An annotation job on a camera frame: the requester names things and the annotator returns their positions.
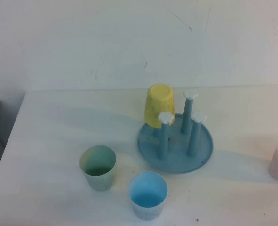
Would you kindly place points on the yellow plastic cup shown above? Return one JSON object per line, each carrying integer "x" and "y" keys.
{"x": 157, "y": 101}

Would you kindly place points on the blue cup stand with pegs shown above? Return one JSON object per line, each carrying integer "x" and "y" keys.
{"x": 176, "y": 160}

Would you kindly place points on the green plastic cup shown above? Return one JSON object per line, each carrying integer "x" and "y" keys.
{"x": 101, "y": 181}

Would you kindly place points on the blue plastic cup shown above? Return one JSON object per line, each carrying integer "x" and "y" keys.
{"x": 148, "y": 209}

